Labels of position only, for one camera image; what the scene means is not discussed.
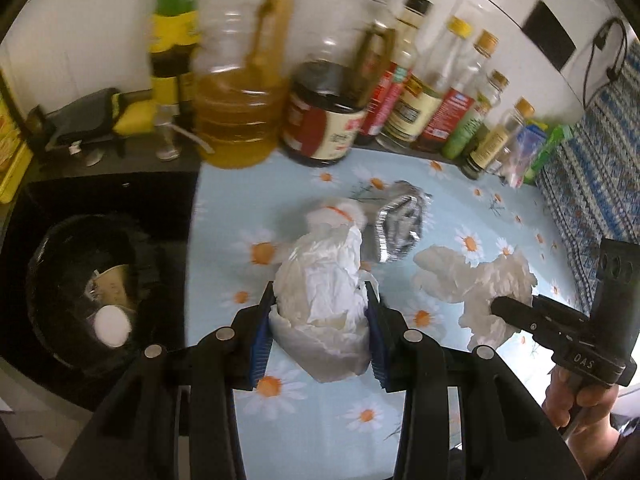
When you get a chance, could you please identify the dark sauce jug red label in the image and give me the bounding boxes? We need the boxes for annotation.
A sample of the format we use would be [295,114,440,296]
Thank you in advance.
[279,0,397,167]

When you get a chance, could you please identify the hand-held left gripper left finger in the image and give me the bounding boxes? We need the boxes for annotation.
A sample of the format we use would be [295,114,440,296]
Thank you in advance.
[56,282,277,480]

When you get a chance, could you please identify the blue daisy tablecloth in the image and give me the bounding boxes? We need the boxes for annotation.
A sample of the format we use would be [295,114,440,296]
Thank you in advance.
[184,144,602,480]

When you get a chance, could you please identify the black cloth by sink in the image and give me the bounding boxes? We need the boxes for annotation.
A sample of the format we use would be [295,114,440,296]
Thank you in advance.
[44,87,127,155]

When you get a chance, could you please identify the small gold cap bottle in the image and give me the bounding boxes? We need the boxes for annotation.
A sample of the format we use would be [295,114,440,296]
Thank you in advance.
[459,97,536,182]

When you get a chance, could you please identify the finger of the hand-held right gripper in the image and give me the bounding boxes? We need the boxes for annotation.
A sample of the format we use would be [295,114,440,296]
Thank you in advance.
[491,294,551,347]

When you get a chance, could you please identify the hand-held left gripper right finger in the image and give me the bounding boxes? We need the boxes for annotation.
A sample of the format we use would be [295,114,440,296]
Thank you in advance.
[365,280,586,480]

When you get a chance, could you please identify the white paper cup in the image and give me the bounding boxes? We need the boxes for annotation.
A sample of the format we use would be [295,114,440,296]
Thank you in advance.
[93,304,134,348]

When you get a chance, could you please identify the person's right forearm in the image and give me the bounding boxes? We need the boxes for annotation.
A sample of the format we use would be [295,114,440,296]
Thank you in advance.
[565,422,640,480]

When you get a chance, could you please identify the dark bottle green yellow label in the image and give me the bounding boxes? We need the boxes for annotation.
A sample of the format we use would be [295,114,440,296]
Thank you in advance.
[146,0,202,128]

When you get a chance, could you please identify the black wall socket panel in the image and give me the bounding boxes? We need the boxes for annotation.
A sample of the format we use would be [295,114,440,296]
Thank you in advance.
[521,0,577,72]

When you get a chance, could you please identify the yellow sponge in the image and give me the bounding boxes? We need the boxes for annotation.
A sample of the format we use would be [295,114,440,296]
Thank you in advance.
[112,92,159,137]

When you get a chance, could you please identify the yellow cap clear bottle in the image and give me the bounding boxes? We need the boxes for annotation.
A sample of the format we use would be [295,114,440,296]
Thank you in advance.
[381,16,474,150]

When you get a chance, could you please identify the blue patterned cloth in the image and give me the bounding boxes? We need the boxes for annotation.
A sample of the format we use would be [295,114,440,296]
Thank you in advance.
[536,37,640,322]

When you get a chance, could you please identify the black cap sauce bottle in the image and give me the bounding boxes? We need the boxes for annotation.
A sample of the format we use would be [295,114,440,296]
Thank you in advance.
[354,0,434,149]

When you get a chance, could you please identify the brown paper cup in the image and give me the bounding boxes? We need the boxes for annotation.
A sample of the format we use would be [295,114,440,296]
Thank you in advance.
[86,264,137,312]

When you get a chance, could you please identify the black bag lined bin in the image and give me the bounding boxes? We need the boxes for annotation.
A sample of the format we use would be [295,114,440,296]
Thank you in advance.
[24,214,163,378]

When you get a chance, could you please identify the person's right hand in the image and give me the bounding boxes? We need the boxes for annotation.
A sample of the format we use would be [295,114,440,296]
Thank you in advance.
[541,365,622,438]

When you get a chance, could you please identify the white tissue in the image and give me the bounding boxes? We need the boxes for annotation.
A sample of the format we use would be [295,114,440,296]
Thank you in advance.
[412,244,537,352]

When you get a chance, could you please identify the yellow dish soap bottle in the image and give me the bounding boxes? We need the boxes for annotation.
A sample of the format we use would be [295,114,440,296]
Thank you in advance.
[0,69,34,206]

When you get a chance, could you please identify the black cable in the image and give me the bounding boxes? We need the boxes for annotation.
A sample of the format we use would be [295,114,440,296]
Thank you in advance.
[581,16,629,112]

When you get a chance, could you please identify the white bag with orange band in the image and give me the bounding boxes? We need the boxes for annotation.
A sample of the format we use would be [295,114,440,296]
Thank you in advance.
[268,202,382,385]

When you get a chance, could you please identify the green packet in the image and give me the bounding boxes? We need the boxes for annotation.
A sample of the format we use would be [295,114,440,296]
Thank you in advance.
[521,122,574,187]

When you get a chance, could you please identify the gold cap red label bottle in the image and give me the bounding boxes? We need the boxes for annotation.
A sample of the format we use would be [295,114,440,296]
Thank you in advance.
[411,30,501,157]

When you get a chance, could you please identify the black kitchen sink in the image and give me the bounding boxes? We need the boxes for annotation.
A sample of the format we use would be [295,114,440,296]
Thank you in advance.
[0,169,202,413]

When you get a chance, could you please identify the large cooking oil jug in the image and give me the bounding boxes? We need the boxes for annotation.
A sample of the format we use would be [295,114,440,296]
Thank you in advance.
[191,0,297,169]

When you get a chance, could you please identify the small clear glass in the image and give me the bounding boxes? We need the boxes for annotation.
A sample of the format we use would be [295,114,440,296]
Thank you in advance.
[154,104,182,162]

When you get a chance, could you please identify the clear plastic packet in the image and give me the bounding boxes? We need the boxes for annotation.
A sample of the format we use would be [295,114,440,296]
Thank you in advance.
[499,122,547,190]

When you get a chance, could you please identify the crumpled foil tray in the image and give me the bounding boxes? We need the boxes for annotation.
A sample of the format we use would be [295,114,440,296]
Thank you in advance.
[371,179,434,264]

